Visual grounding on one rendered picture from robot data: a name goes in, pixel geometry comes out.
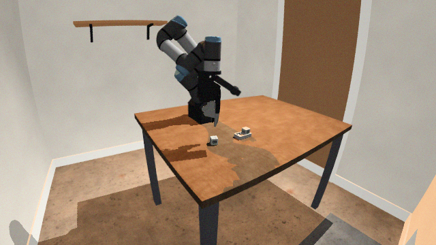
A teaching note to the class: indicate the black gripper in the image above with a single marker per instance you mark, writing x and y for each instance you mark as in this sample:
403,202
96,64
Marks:
212,93

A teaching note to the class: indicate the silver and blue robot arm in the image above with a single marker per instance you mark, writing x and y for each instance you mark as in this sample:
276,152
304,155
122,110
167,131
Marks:
204,56

